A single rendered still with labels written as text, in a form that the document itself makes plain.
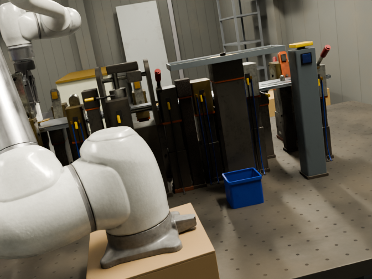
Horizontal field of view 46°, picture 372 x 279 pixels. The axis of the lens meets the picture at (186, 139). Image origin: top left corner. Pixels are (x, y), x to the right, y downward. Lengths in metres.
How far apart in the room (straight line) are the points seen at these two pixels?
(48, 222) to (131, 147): 0.22
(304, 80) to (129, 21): 8.23
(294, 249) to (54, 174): 0.60
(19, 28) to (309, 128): 1.09
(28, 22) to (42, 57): 8.14
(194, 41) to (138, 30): 1.32
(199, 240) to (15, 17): 1.11
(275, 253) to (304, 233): 0.12
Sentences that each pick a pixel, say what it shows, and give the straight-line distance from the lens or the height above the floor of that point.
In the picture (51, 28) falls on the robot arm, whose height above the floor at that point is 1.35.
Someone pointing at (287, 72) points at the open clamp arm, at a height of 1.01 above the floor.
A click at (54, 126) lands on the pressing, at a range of 1.69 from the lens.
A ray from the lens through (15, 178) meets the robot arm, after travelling 0.91.
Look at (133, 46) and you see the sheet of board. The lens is 9.45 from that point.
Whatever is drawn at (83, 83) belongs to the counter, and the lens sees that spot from 7.12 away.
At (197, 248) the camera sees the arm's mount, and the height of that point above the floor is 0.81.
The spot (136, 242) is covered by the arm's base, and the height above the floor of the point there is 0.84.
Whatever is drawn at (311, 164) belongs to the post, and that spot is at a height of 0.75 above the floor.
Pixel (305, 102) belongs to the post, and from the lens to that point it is 1.50.
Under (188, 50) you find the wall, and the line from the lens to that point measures 9.94.
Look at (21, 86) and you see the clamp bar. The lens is 1.62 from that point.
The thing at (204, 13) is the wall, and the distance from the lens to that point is 10.03.
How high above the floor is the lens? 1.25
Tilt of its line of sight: 13 degrees down
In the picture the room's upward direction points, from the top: 10 degrees counter-clockwise
